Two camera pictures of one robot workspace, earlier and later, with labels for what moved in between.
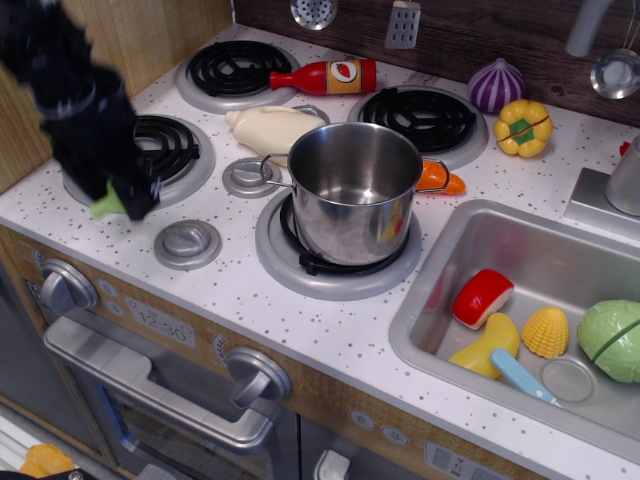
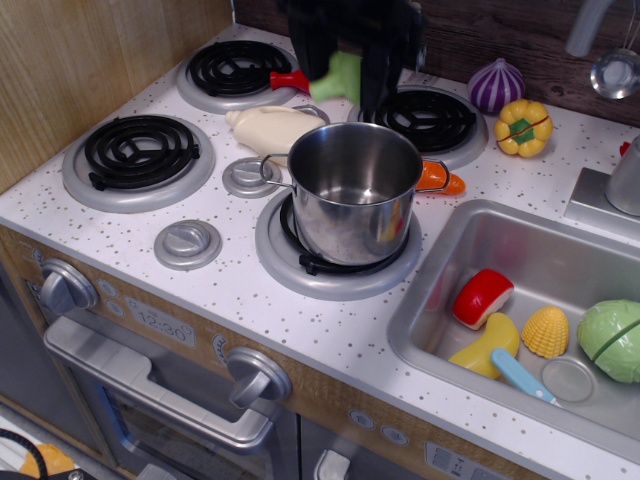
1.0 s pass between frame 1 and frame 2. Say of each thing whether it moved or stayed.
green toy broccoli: moved
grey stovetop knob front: stayed
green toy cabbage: stayed
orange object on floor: stayed
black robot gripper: moved
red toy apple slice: stayed
